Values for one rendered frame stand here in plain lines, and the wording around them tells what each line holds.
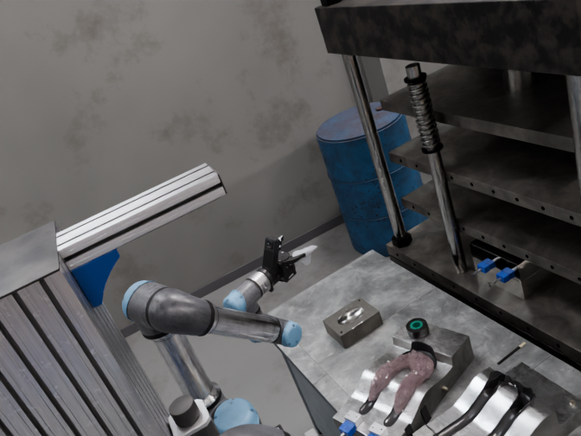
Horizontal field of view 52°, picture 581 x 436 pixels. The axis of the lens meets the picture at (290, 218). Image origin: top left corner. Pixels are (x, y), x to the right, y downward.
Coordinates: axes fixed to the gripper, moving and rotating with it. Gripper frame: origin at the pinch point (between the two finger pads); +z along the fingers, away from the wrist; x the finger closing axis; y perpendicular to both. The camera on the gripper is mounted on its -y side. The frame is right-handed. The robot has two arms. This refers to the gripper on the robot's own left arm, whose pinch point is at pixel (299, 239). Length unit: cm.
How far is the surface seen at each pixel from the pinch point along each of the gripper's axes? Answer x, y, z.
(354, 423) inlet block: 26, 55, -22
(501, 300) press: 42, 62, 61
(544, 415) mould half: 80, 42, 1
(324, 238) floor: -161, 169, 177
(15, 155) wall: -268, 23, 22
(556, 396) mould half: 79, 49, 15
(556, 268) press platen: 64, 36, 58
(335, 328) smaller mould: -10, 61, 16
